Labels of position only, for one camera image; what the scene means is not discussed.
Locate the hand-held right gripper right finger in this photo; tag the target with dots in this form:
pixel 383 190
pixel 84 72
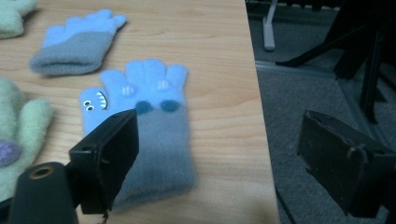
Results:
pixel 336 161

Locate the plain pale green glove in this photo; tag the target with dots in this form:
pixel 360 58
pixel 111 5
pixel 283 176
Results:
pixel 12 18

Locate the white stand leg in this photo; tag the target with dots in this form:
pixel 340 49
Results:
pixel 268 34

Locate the blue grey glove with face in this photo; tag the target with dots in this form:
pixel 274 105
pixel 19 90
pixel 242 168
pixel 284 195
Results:
pixel 162 140

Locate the plain blue grey glove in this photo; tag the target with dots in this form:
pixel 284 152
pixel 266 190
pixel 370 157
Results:
pixel 74 46

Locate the pale green glove purple patch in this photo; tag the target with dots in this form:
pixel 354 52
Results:
pixel 31 124

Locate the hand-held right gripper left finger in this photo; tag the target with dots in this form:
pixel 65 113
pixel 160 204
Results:
pixel 109 155

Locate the black metal stand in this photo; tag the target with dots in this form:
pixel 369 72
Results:
pixel 351 28

